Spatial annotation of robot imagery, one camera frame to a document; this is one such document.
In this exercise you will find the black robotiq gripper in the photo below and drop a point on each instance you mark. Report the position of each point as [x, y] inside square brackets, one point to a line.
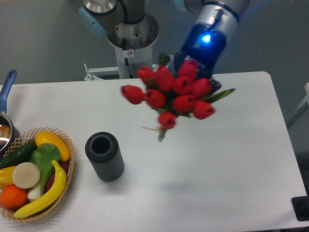
[205, 45]

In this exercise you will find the red tulip bouquet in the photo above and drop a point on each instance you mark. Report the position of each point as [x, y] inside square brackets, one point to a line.
[174, 95]

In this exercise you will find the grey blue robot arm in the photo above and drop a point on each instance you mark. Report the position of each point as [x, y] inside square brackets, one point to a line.
[101, 16]

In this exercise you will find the dark grey ribbed vase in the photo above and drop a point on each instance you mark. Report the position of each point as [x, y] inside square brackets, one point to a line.
[103, 151]

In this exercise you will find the white furniture leg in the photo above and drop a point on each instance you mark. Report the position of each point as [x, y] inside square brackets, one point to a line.
[301, 108]

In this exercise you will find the black device at edge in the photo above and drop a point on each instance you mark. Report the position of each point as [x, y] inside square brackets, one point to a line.
[301, 207]

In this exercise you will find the purple red vegetable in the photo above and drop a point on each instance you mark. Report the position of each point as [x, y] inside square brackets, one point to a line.
[65, 166]

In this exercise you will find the yellow squash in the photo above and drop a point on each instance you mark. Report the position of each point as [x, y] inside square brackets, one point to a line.
[46, 137]

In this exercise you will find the green bok choy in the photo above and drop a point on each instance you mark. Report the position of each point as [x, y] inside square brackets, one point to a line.
[42, 157]

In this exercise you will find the woven wicker basket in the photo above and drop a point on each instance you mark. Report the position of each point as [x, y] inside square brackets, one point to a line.
[24, 139]

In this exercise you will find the yellow banana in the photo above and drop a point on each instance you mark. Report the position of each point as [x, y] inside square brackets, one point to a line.
[48, 198]

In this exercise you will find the green cucumber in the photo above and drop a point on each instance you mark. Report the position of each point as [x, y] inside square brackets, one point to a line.
[19, 155]

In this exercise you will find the beige round slice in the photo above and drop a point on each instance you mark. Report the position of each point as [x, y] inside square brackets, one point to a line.
[26, 175]

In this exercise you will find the yellow bell pepper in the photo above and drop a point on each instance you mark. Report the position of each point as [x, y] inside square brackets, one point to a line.
[6, 177]

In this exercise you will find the orange fruit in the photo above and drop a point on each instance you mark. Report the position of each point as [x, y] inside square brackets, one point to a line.
[13, 197]

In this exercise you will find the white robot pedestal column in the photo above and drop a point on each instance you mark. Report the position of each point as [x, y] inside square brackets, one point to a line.
[133, 45]

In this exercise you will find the blue handled saucepan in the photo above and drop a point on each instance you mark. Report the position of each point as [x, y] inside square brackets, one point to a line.
[8, 132]

